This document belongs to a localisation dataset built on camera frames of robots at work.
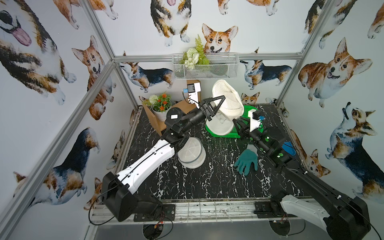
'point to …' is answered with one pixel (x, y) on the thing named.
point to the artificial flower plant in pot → (159, 103)
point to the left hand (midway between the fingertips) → (222, 94)
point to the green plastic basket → (245, 119)
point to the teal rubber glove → (248, 156)
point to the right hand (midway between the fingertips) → (242, 113)
